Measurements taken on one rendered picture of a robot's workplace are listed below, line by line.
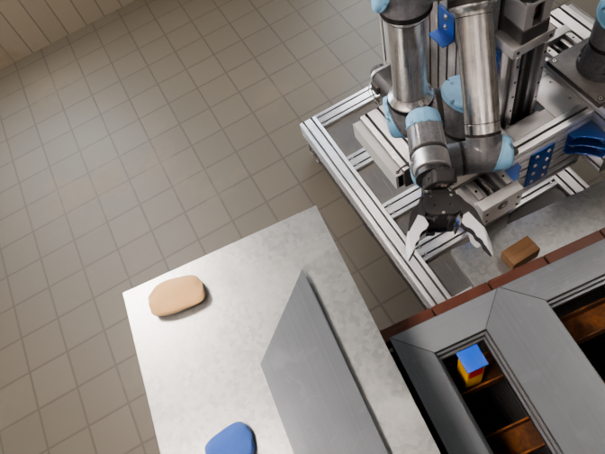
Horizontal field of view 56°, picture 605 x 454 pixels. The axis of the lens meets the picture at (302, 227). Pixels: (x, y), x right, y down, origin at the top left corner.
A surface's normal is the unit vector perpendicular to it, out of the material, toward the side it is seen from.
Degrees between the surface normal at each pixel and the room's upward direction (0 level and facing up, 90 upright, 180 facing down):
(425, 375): 0
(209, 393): 0
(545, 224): 0
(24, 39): 90
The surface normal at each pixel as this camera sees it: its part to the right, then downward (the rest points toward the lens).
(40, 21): 0.45, 0.72
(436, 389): -0.20, -0.49
